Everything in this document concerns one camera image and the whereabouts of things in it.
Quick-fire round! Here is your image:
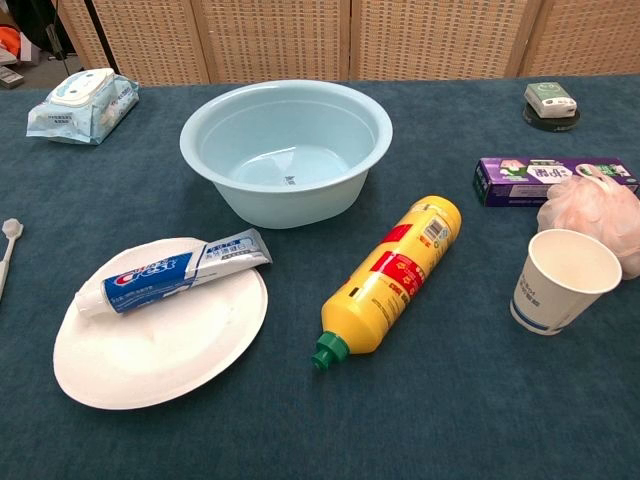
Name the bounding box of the black round coaster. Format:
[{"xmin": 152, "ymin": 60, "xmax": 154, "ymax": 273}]
[{"xmin": 522, "ymin": 102, "xmax": 582, "ymax": 133}]

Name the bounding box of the light blue plastic basin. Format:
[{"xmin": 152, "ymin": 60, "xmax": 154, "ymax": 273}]
[{"xmin": 179, "ymin": 79, "xmax": 394, "ymax": 230}]

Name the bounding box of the white toothbrush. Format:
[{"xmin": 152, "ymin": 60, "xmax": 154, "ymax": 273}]
[{"xmin": 0, "ymin": 218, "xmax": 25, "ymax": 301}]

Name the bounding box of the teal table cloth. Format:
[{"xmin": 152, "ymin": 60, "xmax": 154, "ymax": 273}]
[{"xmin": 0, "ymin": 73, "xmax": 640, "ymax": 480}]

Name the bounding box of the white paper plate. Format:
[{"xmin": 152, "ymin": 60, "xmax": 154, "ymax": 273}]
[{"xmin": 52, "ymin": 236, "xmax": 270, "ymax": 411}]

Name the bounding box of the light blue wet wipes pack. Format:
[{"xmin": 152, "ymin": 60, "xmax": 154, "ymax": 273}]
[{"xmin": 25, "ymin": 67, "xmax": 141, "ymax": 146}]

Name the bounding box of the small green white box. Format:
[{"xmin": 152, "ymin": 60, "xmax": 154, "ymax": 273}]
[{"xmin": 524, "ymin": 82, "xmax": 578, "ymax": 120}]

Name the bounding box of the blue white toothpaste tube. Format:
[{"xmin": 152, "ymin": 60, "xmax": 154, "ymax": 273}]
[{"xmin": 74, "ymin": 228, "xmax": 274, "ymax": 315}]

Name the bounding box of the black tripod stand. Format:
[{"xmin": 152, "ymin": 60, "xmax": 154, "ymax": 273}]
[{"xmin": 82, "ymin": 0, "xmax": 121, "ymax": 74}]

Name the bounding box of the purple toothpaste box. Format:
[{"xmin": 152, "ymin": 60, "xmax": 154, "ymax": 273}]
[{"xmin": 472, "ymin": 157, "xmax": 640, "ymax": 208}]

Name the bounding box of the white paper cup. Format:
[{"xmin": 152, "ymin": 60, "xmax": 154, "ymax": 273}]
[{"xmin": 509, "ymin": 228, "xmax": 624, "ymax": 337}]

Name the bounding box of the yellow bottle green cap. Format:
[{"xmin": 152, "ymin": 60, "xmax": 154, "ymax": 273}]
[{"xmin": 310, "ymin": 195, "xmax": 463, "ymax": 372}]

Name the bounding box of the wicker folding screen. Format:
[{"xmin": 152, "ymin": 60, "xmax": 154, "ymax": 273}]
[{"xmin": 52, "ymin": 0, "xmax": 640, "ymax": 86}]

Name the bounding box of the pink bath pouf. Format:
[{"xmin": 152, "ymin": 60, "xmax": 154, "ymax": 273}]
[{"xmin": 537, "ymin": 172, "xmax": 640, "ymax": 281}]

